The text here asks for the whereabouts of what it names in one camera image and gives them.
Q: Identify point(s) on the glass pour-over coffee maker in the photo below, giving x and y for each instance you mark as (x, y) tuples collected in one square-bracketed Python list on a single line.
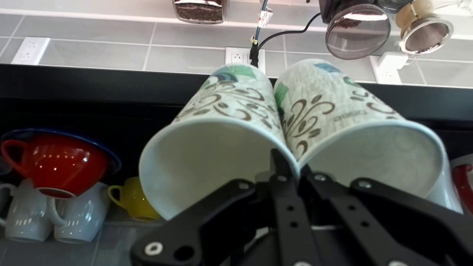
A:
[(424, 32)]

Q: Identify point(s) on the white outlet with plugs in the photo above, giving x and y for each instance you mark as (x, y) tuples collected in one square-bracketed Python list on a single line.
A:
[(237, 58)]

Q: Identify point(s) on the black wall shelf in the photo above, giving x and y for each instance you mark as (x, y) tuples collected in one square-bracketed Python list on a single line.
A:
[(98, 104)]

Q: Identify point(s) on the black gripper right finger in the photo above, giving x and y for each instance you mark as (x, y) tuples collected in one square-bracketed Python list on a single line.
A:
[(356, 222)]

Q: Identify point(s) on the swirl patterned paper cup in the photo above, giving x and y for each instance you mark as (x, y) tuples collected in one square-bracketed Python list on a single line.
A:
[(223, 148), (375, 148)]

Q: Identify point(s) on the small yellow cup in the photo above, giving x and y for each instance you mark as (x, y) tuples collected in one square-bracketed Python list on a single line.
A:
[(135, 200)]

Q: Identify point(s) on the red teacup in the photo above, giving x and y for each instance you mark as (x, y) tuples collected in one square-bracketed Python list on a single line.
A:
[(60, 163)]

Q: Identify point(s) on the blue saucer under red cup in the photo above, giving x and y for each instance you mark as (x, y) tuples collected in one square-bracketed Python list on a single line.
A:
[(60, 132)]

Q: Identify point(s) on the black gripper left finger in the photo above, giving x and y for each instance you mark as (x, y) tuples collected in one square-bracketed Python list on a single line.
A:
[(290, 222)]

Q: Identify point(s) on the white empty wall outlet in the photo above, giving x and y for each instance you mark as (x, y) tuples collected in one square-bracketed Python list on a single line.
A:
[(30, 51)]

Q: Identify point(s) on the white teacup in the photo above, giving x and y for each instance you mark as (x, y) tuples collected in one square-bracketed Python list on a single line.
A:
[(24, 216), (82, 216)]

